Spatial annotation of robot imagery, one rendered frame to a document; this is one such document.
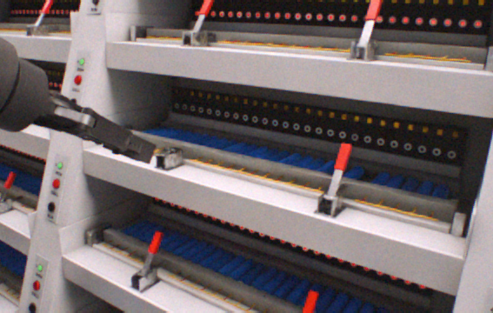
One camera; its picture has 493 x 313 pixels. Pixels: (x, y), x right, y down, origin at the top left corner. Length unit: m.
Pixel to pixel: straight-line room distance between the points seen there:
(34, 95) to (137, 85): 0.41
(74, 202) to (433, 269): 0.58
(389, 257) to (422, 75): 0.21
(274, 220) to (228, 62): 0.23
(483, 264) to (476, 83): 0.19
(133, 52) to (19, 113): 0.32
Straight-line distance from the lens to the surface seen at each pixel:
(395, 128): 0.66
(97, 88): 0.78
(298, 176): 0.59
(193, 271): 0.69
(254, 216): 0.56
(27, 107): 0.46
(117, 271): 0.75
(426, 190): 0.60
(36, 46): 0.96
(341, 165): 0.53
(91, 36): 0.82
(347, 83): 0.53
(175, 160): 0.66
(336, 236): 0.51
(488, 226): 0.48
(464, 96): 0.50
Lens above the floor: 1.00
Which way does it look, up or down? level
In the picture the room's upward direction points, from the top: 12 degrees clockwise
